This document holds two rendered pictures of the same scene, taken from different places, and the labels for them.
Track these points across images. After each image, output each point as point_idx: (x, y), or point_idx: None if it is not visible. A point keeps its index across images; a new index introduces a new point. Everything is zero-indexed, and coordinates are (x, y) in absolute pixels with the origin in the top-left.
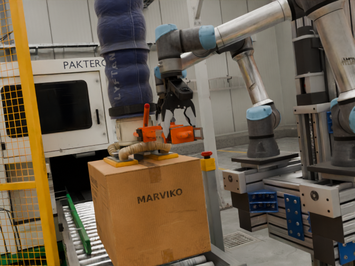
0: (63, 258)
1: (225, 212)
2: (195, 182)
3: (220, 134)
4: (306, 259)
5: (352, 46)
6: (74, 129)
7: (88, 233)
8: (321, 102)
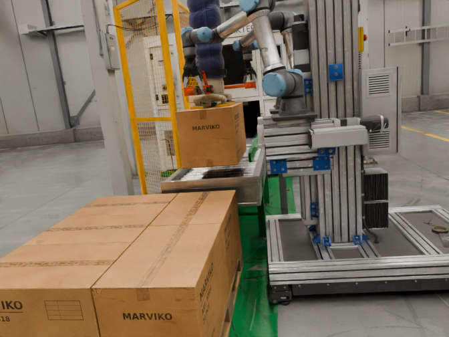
0: None
1: (367, 166)
2: (228, 122)
3: (441, 92)
4: (389, 206)
5: (265, 40)
6: (232, 83)
7: None
8: (303, 71)
